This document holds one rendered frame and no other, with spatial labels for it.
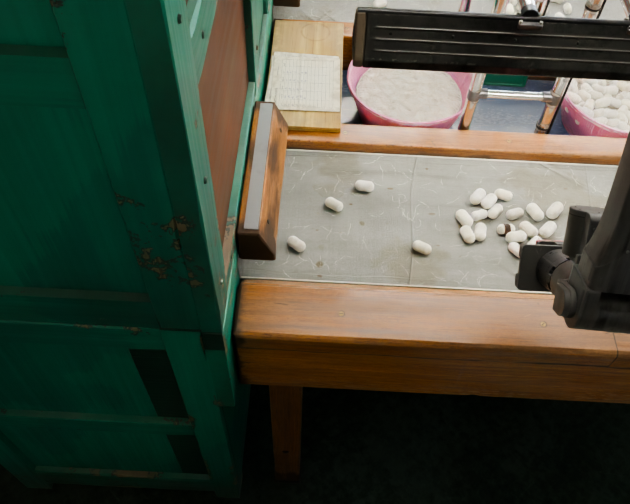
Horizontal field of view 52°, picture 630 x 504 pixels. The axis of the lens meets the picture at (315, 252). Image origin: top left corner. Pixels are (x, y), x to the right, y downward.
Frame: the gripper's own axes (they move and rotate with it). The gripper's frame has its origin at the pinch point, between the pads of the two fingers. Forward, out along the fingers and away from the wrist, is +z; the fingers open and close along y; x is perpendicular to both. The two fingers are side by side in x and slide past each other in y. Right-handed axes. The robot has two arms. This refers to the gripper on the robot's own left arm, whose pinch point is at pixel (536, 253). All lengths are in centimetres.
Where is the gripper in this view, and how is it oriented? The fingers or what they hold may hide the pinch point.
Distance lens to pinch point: 103.1
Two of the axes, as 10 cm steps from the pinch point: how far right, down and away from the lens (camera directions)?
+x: -0.4, 9.7, 2.4
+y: -10.0, -0.4, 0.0
